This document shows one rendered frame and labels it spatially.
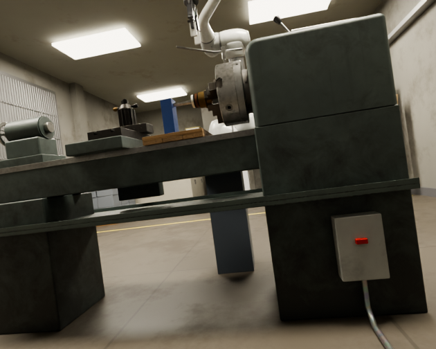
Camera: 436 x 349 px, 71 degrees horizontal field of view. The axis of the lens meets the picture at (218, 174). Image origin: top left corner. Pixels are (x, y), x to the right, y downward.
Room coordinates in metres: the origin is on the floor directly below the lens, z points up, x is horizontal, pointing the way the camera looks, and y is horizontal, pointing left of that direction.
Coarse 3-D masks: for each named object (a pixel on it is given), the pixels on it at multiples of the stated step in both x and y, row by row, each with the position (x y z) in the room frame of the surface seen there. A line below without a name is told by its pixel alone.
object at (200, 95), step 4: (200, 92) 1.58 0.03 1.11; (196, 96) 1.58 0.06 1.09; (200, 96) 1.57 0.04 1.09; (196, 100) 1.57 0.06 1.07; (200, 100) 1.57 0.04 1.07; (204, 100) 1.56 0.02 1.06; (208, 100) 1.57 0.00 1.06; (212, 100) 1.62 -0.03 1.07; (196, 104) 1.58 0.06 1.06; (200, 104) 1.58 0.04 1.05; (204, 104) 1.58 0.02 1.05; (208, 104) 1.59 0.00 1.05
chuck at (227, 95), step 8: (224, 64) 1.49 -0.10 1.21; (232, 64) 1.47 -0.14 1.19; (216, 72) 1.46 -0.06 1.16; (224, 72) 1.45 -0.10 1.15; (232, 72) 1.44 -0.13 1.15; (224, 80) 1.43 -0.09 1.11; (232, 80) 1.42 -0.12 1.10; (224, 88) 1.43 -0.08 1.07; (232, 88) 1.42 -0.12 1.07; (224, 96) 1.44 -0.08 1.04; (232, 96) 1.43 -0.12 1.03; (224, 104) 1.45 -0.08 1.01; (232, 104) 1.45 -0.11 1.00; (224, 112) 1.47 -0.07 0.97; (232, 112) 1.47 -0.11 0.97; (224, 120) 1.52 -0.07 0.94; (232, 120) 1.52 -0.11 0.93; (240, 120) 1.53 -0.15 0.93
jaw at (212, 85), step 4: (216, 80) 1.45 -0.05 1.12; (220, 80) 1.44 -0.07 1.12; (208, 84) 1.47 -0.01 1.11; (212, 84) 1.46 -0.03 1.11; (216, 84) 1.46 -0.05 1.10; (220, 84) 1.44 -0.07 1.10; (208, 88) 1.51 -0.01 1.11; (212, 88) 1.46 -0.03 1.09; (216, 88) 1.46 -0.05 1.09; (204, 92) 1.54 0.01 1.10; (208, 92) 1.51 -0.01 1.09; (212, 92) 1.49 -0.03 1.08; (216, 92) 1.49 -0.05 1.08; (204, 96) 1.54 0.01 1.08; (208, 96) 1.53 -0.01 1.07; (212, 96) 1.53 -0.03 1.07; (216, 96) 1.54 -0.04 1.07
